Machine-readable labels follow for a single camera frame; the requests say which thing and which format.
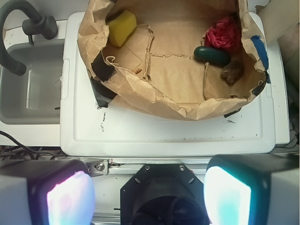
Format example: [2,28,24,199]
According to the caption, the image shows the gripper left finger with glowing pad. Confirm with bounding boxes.
[0,160,96,225]

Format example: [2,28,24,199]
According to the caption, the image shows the red crumpled paper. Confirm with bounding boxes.
[204,16,241,52]

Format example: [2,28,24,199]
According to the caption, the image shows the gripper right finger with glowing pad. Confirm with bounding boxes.
[203,154,300,225]

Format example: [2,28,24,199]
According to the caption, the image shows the aluminium frame rail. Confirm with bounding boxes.
[82,157,210,177]

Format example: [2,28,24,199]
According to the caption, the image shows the grey curved faucet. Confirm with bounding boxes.
[0,0,58,76]

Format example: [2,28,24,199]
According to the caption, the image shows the brown rough rock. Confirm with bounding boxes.
[221,60,244,85]

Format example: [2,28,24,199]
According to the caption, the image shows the brown paper bag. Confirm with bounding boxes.
[77,0,269,121]

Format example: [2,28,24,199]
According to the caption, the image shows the dark green oval object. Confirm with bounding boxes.
[194,46,231,67]

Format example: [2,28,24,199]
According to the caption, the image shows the grey sink basin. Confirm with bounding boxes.
[0,39,64,125]

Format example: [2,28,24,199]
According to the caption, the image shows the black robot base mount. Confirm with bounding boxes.
[120,164,210,225]

